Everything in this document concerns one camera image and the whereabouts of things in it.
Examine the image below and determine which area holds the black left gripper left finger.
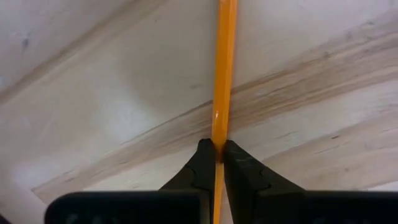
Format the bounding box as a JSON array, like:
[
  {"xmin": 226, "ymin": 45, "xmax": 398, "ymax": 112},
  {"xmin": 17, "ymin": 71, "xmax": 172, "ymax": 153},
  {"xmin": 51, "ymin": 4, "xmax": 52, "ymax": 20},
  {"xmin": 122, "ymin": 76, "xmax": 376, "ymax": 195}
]
[{"xmin": 44, "ymin": 138, "xmax": 217, "ymax": 224}]

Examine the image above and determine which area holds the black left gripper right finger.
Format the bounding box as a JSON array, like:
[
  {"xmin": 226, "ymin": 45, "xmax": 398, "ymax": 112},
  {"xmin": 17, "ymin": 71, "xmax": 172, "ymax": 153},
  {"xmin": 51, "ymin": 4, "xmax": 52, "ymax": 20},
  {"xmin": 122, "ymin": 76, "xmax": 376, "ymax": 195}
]
[{"xmin": 222, "ymin": 139, "xmax": 398, "ymax": 224}]

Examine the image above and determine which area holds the orange pencil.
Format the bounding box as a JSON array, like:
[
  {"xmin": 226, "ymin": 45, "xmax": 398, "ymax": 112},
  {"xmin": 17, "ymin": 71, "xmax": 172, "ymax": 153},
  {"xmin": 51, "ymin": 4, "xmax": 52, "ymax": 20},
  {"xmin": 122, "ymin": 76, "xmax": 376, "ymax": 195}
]
[{"xmin": 210, "ymin": 0, "xmax": 239, "ymax": 224}]

